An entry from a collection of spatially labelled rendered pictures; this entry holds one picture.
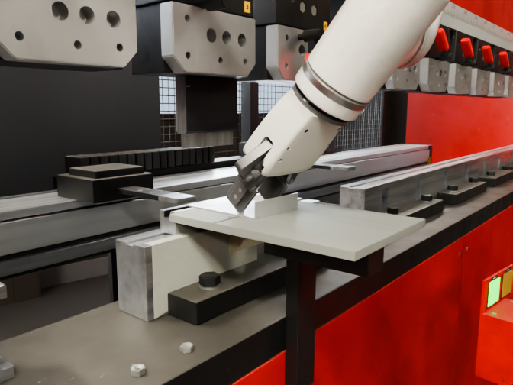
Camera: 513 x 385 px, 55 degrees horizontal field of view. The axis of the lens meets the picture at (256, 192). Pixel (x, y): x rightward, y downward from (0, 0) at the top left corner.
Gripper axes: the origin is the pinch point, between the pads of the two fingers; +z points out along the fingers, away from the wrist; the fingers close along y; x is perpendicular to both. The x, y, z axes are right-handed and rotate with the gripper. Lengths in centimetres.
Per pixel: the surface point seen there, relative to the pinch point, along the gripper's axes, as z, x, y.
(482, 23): -22, -29, -113
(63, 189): 25.3, -25.5, 7.8
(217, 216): 2.6, 0.6, 5.9
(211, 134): 0.2, -11.4, -0.4
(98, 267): 237, -127, -125
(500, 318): 5, 32, -39
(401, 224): -9.8, 15.1, -5.1
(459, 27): -20, -27, -93
